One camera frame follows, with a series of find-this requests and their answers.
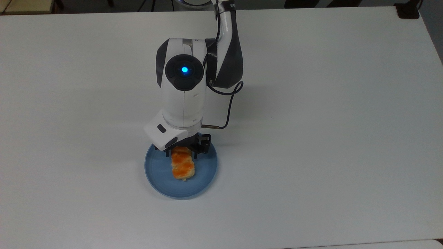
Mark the blue round plate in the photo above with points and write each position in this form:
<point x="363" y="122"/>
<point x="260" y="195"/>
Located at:
<point x="162" y="180"/>

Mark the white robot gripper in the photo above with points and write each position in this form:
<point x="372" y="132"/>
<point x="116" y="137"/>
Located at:
<point x="162" y="133"/>

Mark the light wooden board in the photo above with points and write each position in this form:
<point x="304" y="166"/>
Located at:
<point x="26" y="6"/>

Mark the orange glazed bread loaf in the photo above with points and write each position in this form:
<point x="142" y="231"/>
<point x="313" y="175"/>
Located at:
<point x="183" y="167"/>

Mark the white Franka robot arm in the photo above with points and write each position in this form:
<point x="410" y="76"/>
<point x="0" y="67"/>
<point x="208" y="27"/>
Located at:
<point x="181" y="100"/>

